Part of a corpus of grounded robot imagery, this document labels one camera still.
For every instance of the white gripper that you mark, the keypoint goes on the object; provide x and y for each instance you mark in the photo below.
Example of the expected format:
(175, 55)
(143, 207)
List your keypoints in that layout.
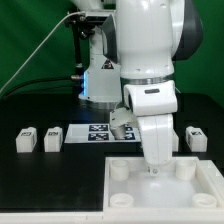
(156, 133)

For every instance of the white square tabletop tray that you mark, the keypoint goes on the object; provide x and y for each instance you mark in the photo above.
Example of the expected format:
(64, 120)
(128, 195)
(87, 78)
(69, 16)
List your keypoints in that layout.
(183, 184)

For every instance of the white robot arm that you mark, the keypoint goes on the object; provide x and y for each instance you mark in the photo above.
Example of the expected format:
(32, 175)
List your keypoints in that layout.
(133, 44)

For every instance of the white fiducial marker sheet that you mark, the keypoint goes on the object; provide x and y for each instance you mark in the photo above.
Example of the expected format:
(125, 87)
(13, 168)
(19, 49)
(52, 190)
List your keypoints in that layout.
(97, 133)

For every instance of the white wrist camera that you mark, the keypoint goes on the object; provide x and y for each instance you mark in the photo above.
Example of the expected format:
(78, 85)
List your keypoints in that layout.
(119, 117)

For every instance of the black camera on stand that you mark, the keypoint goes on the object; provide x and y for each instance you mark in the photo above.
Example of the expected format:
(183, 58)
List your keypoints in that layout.
(82, 25)

